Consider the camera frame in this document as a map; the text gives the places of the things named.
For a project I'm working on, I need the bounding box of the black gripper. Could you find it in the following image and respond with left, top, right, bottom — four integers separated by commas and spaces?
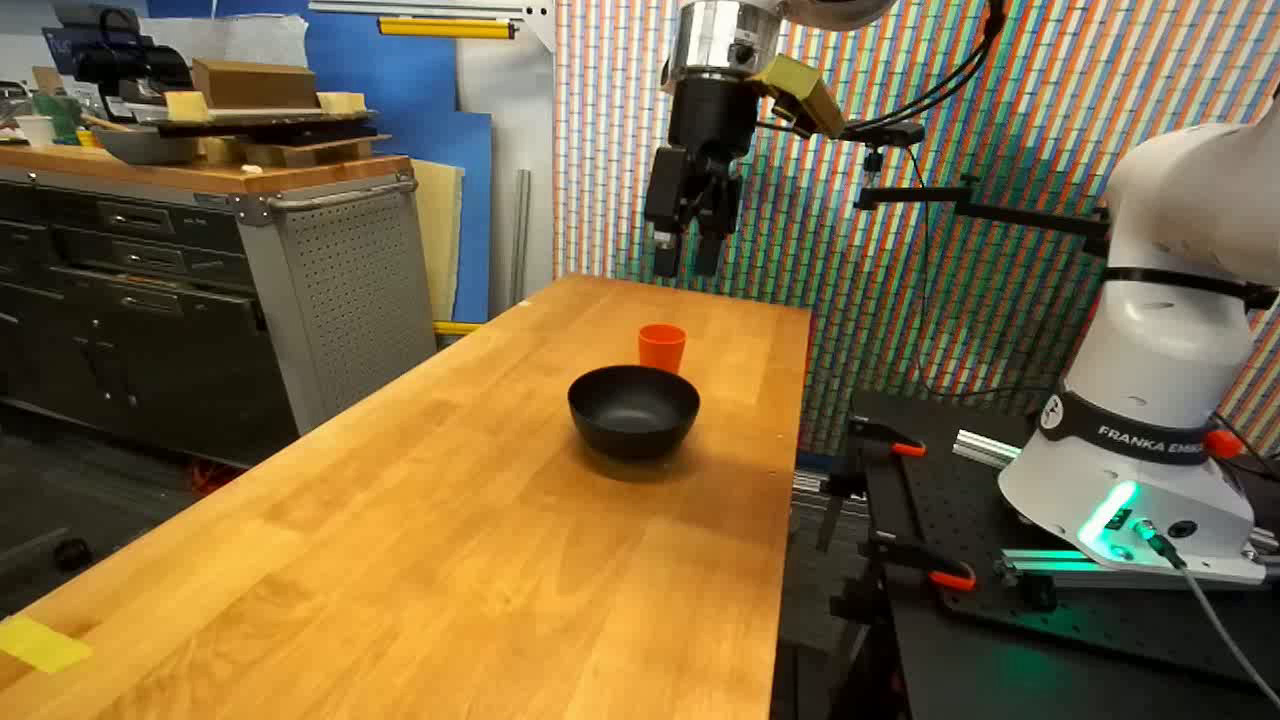
641, 72, 766, 285

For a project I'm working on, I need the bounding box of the orange plastic cup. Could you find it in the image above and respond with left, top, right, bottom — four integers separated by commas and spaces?
635, 322, 687, 377

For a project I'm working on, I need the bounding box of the black bowl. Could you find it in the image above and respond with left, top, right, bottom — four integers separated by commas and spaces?
564, 365, 704, 469

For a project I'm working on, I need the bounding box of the beige leaning board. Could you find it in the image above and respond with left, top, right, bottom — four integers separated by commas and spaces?
410, 157, 469, 334

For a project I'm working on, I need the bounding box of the blue foam board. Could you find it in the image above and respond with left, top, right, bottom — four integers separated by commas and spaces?
301, 8, 499, 325

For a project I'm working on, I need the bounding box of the grey metal tool cabinet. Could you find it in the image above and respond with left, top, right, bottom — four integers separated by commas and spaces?
0, 141, 440, 474

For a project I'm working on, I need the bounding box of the brown wooden box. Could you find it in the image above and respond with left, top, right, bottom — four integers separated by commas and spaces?
189, 57, 324, 111

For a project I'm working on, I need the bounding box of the black machine on cabinet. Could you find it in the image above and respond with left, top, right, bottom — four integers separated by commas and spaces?
40, 6, 194, 102

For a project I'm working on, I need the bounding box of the yellow tape piece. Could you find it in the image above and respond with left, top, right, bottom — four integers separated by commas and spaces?
0, 614, 96, 682

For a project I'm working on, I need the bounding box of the black clamp with orange handle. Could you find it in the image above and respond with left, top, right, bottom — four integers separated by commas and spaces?
859, 528, 985, 607
845, 412, 931, 474

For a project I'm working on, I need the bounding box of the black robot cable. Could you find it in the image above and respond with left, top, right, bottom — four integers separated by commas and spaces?
836, 0, 1012, 144

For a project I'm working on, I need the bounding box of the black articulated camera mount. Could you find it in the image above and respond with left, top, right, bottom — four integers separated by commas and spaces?
853, 124, 1122, 261

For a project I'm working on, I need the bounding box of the yellow bar on wall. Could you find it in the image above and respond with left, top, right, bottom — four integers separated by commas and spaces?
378, 11, 521, 46

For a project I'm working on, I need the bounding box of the silver aluminium rail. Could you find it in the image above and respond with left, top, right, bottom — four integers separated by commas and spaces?
948, 425, 1027, 474

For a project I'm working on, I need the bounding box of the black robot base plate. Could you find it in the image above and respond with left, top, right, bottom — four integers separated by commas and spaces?
848, 390, 1280, 671

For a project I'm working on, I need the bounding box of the grey thin cable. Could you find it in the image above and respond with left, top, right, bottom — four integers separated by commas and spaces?
1170, 549, 1280, 713

